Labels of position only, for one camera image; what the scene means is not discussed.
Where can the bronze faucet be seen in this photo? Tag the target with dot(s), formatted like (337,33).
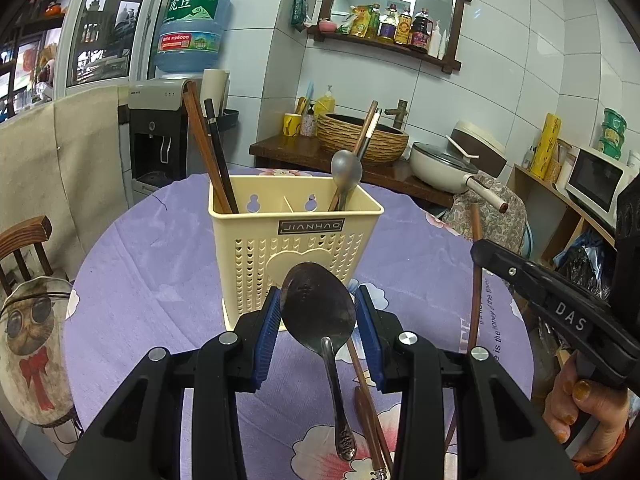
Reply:
(397,110)

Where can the black chopstick with silver band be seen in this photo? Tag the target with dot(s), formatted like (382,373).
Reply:
(372,130)
(220,160)

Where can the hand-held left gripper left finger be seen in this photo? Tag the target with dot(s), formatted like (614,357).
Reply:
(267,335)

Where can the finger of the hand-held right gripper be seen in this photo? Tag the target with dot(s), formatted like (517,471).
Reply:
(570,310)

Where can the purple floral tablecloth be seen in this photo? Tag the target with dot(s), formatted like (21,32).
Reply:
(150,270)

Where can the wooden chair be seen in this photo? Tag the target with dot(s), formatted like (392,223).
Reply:
(25,232)

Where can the beige cloth cover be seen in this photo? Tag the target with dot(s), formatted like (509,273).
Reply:
(75,160)

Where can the large steel spoon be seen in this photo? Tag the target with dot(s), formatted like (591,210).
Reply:
(315,305)

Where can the grey floral cloth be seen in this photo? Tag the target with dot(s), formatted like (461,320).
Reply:
(500,210)

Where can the blue water bottle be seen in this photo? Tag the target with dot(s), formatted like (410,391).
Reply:
(192,25)

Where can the dark wooden washstand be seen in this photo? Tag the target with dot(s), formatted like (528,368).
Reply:
(280,147)

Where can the person's right hand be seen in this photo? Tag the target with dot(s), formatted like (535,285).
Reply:
(600,420)

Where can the grey water dispenser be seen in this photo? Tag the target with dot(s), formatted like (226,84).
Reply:
(150,95)

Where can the dark blue cup holder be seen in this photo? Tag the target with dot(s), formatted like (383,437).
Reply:
(231,119)

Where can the pink sponge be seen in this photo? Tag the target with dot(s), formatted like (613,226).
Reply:
(327,26)

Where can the white framed glass door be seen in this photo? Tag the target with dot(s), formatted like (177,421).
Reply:
(70,25)

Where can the cream plastic utensil holder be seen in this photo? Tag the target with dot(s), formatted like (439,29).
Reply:
(250,260)

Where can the white microwave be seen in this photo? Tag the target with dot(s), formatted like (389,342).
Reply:
(595,180)

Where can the woven pattern wash basin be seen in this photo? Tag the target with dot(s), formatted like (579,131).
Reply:
(340,140)

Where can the yellow patterned roll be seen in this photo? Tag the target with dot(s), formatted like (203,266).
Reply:
(546,145)

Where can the row of condiment bottles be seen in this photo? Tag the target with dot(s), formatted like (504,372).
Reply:
(405,27)

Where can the white paper cup stack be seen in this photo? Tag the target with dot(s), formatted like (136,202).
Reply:
(215,85)

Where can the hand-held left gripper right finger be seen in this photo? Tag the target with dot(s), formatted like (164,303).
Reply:
(370,340)

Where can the small steel spoon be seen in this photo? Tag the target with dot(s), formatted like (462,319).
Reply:
(346,167)

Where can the dotted pump bottle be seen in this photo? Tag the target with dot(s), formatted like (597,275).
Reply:
(308,125)

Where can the white brown rice cooker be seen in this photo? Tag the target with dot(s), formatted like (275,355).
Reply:
(485,150)

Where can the yellow soap bottle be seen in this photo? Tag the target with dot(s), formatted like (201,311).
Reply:
(325,105)

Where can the cream frying pan with lid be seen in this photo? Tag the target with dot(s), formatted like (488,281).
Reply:
(440,165)

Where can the blue toothbrush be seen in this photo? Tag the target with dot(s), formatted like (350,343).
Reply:
(309,91)

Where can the cat print cushion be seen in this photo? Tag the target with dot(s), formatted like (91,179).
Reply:
(35,350)

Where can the small clear bottle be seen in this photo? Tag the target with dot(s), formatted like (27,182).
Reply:
(527,157)

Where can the light wooden shelf unit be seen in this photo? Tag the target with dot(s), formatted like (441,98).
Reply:
(520,195)

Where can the yellow cup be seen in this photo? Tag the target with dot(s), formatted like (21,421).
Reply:
(291,125)

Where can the wooden framed mirror shelf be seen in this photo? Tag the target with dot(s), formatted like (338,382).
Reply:
(400,0)

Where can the black plastic bag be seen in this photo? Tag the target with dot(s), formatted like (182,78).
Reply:
(580,270)

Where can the green hanging packet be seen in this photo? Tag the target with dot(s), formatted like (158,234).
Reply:
(300,7)

